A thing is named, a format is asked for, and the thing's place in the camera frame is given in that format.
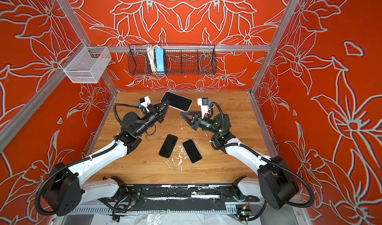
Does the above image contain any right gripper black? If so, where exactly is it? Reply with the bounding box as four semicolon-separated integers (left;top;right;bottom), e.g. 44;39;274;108
181;111;223;137

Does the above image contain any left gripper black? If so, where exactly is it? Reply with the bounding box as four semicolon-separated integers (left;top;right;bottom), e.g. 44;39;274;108
135;101;170;137

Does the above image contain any phone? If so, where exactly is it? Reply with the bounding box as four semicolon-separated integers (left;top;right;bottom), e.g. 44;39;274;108
161;92;193;112

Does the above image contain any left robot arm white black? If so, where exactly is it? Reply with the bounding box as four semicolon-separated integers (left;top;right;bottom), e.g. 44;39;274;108
34;99;170;216

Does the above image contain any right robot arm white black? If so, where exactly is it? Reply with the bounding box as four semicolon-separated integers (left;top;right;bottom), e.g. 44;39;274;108
180;102;315;210

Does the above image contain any left black smartphone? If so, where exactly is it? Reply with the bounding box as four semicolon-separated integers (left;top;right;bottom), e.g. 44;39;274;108
159;134;178;158

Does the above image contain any black smartphone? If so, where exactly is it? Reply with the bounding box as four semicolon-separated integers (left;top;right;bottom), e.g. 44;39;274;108
182;139;202;164
159;134;178;158

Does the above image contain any middle black smartphone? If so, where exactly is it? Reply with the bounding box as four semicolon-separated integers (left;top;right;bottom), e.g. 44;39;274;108
182;139;202;164

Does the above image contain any blue box in basket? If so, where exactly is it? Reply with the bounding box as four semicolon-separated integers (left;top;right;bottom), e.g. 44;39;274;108
155;48;165;74

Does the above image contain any small green circuit board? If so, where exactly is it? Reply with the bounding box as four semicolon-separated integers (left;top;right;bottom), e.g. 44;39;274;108
236;205;252;222

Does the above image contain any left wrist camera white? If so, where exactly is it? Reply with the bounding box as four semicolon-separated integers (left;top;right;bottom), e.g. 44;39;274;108
138;96;151;114

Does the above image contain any black wire wall basket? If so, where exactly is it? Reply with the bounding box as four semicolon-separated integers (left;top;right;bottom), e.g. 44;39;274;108
127;43;217;76

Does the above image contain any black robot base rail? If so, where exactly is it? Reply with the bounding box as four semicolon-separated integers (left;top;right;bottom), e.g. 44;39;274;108
127;184;260;212

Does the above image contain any white mesh wall basket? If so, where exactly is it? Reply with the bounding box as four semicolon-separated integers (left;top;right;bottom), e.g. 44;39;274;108
59;46;111;83

